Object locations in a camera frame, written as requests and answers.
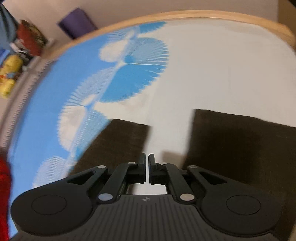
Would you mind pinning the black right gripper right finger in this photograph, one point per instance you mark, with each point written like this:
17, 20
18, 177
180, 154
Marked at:
227, 205

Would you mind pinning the red patterned bag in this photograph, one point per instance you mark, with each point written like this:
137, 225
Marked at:
31, 38

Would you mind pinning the red folded sweater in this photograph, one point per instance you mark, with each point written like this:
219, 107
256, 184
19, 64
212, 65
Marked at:
5, 188

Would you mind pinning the blue white patterned bedsheet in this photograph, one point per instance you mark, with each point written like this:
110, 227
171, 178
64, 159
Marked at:
154, 74

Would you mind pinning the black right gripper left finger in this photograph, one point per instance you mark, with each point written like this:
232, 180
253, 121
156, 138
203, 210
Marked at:
64, 205

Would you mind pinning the purple cloth on wall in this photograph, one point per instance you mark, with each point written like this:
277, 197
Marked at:
76, 24

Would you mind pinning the dark brown corduroy pants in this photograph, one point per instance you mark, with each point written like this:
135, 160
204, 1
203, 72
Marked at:
242, 148

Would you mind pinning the yellow plush toy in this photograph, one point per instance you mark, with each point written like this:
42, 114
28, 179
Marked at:
10, 70

